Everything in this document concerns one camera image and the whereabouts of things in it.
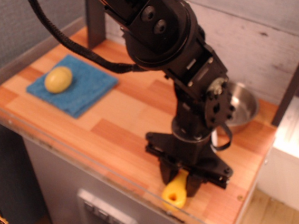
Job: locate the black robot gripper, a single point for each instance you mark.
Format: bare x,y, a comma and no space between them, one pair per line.
190,147

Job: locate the yellow handled toy knife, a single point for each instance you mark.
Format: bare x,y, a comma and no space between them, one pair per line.
174,194

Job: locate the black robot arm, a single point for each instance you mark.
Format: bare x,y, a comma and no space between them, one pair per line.
164,35

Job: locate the small steel saucepan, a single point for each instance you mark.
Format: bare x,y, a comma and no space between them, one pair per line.
246,106

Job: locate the silver dispenser button panel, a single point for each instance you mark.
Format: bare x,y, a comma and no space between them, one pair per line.
94,210

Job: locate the grey toy cabinet front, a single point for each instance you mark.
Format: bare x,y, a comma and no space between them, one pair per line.
75,195

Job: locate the yellow toy potato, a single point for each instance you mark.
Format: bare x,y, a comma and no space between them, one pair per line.
58,80

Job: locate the clear acrylic table guard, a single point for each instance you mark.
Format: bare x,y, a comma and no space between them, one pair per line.
115,148

